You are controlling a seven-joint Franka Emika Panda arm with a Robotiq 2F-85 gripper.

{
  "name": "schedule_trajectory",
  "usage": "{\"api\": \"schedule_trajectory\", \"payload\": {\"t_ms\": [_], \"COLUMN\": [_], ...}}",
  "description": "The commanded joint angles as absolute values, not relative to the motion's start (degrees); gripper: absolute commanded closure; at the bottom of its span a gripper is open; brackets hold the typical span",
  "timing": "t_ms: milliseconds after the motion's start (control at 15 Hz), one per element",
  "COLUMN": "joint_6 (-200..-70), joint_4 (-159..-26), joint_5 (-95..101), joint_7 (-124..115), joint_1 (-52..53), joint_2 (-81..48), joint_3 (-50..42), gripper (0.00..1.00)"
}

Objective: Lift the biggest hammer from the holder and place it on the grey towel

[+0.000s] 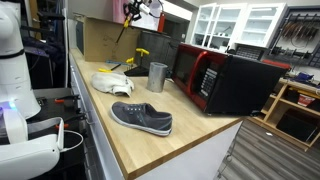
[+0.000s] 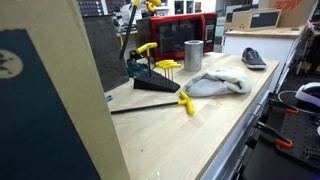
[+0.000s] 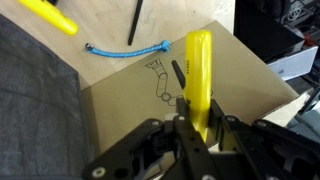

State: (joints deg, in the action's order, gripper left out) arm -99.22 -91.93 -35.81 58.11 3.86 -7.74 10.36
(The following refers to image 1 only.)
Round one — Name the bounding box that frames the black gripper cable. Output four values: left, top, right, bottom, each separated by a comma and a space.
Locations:
148, 0, 166, 19

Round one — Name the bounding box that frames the black wedge tool holder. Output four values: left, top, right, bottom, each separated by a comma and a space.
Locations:
123, 65, 150, 78

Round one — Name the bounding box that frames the white cable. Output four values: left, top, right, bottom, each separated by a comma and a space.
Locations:
59, 129, 85, 154

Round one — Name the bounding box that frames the black perforated plate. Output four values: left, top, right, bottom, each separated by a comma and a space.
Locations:
33, 96, 88, 134

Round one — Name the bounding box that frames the red and black microwave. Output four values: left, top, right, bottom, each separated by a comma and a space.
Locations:
170, 42, 290, 117

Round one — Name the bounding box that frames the large yellow T-handle hex key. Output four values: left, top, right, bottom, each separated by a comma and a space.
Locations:
135, 47, 151, 69

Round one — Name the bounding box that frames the biggest yellow T-handle hex key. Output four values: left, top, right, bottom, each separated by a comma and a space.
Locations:
114, 15, 132, 44

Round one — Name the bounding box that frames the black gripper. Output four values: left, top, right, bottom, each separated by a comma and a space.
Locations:
123, 0, 144, 22

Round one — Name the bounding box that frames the grey drawer cabinet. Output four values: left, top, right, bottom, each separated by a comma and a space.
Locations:
68, 53, 126, 180

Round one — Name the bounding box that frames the white glass-door cabinet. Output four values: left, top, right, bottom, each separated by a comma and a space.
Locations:
190, 2, 288, 49

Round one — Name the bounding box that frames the red box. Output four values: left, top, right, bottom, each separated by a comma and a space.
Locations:
297, 93, 316, 108

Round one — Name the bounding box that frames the long-shaft yellow T-handle hex key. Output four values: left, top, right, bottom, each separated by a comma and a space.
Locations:
98, 63, 123, 74

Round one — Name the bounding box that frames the black clamp orange tip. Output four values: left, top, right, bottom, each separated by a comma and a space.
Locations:
54, 113, 88, 130
54, 94, 81, 104

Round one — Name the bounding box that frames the grey canvas shoe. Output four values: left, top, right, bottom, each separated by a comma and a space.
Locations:
109, 100, 174, 138

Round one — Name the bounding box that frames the black tool wall board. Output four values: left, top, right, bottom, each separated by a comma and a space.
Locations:
266, 5, 320, 69

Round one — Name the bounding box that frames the red case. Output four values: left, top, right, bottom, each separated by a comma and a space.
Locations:
261, 58, 292, 71

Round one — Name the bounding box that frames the dark equipment rack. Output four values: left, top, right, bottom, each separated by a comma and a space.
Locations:
19, 0, 69, 89

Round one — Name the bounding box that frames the metal cylinder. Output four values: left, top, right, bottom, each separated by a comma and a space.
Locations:
146, 61, 169, 94

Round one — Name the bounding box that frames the wooden shelf unit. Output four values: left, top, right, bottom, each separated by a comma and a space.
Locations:
248, 78, 320, 153

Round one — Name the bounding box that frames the red cylinder object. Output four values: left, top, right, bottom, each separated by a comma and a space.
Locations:
157, 12, 167, 34

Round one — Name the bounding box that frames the pink sheet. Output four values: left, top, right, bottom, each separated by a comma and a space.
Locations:
112, 0, 129, 25

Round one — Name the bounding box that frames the large cardboard box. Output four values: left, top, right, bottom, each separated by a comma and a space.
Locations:
75, 15, 143, 64

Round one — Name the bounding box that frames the blue item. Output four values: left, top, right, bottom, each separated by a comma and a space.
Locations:
294, 71, 315, 84

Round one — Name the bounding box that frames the black slotted crate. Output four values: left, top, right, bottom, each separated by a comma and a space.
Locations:
233, 43, 268, 62

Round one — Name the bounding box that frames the metal drawer handle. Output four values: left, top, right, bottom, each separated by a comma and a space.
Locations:
83, 110, 96, 126

